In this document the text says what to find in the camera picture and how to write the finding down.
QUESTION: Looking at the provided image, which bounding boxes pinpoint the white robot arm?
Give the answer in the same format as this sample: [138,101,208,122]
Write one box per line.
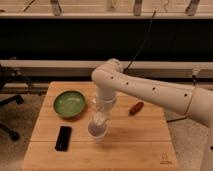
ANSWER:
[91,59,213,171]

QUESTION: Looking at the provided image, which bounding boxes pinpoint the black hanging cable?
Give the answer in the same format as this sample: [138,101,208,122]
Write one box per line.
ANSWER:
[122,9,157,74]

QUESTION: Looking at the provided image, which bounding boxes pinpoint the white ceramic cup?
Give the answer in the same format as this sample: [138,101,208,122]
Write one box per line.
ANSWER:
[87,121,107,144]

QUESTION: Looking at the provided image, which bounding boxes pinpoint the black smartphone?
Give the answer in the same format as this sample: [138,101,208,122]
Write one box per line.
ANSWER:
[55,126,72,151]

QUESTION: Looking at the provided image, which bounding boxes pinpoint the green ceramic bowl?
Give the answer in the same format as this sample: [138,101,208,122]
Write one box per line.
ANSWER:
[53,90,86,118]

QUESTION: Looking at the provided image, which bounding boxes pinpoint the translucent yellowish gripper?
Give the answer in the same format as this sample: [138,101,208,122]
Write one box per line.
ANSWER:
[93,101,112,124]

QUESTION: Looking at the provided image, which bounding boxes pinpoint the black office chair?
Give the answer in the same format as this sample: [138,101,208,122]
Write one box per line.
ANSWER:
[0,64,24,141]

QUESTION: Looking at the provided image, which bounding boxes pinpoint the reddish brown sausage toy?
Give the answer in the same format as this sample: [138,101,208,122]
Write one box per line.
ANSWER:
[129,102,144,115]

